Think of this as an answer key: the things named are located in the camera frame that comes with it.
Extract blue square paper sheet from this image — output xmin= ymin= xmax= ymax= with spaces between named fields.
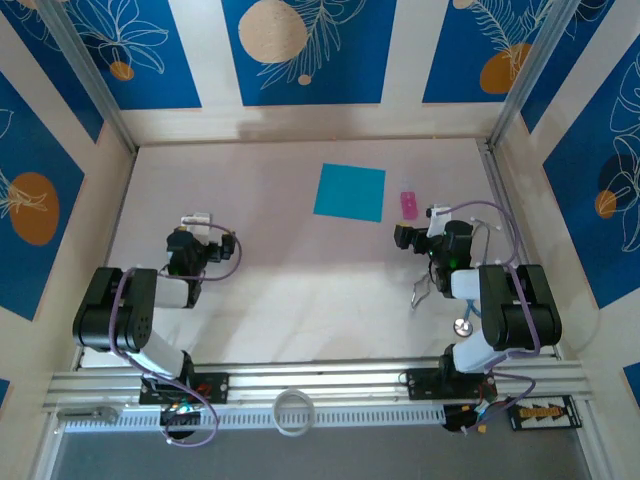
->
xmin=313 ymin=163 xmax=387 ymax=223

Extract pink plastic bottle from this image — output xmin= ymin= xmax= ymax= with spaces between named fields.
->
xmin=399 ymin=178 xmax=419 ymax=220

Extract black wiring connector cluster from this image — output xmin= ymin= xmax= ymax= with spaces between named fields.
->
xmin=158 ymin=402 xmax=205 ymax=441
xmin=442 ymin=399 xmax=490 ymax=436

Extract black yellow connector board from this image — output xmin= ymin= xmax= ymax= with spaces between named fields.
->
xmin=505 ymin=394 xmax=584 ymax=431

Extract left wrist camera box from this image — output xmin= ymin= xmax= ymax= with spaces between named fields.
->
xmin=179 ymin=213 xmax=212 ymax=237

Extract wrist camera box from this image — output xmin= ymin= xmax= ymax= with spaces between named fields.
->
xmin=425 ymin=203 xmax=452 ymax=237
xmin=179 ymin=213 xmax=212 ymax=237

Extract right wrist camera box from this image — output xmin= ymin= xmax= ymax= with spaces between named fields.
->
xmin=425 ymin=203 xmax=452 ymax=237

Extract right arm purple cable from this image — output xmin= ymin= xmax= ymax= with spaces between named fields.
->
xmin=447 ymin=199 xmax=544 ymax=436

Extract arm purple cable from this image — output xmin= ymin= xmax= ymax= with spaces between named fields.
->
xmin=109 ymin=223 xmax=245 ymax=447
xmin=447 ymin=199 xmax=544 ymax=436

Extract metal wire clip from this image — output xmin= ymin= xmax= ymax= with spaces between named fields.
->
xmin=409 ymin=272 xmax=434 ymax=311

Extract aluminium side rail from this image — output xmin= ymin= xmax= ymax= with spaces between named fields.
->
xmin=477 ymin=139 xmax=560 ymax=359

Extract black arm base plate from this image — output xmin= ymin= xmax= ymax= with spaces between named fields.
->
xmin=138 ymin=372 xmax=230 ymax=406
xmin=405 ymin=368 xmax=499 ymax=401

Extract aluminium mounting rail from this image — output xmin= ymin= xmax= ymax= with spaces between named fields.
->
xmin=42 ymin=357 xmax=594 ymax=415

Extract white slotted cable duct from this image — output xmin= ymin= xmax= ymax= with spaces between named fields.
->
xmin=62 ymin=405 xmax=446 ymax=434

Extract white tape ring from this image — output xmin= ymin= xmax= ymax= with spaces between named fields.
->
xmin=272 ymin=389 xmax=317 ymax=437

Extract metal latch bracket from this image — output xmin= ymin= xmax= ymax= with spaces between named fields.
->
xmin=56 ymin=405 xmax=120 ymax=422

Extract aluminium frame post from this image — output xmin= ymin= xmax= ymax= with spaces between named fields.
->
xmin=37 ymin=0 xmax=139 ymax=154
xmin=487 ymin=0 xmax=581 ymax=149

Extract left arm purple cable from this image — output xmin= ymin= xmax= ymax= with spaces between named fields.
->
xmin=109 ymin=223 xmax=245 ymax=447

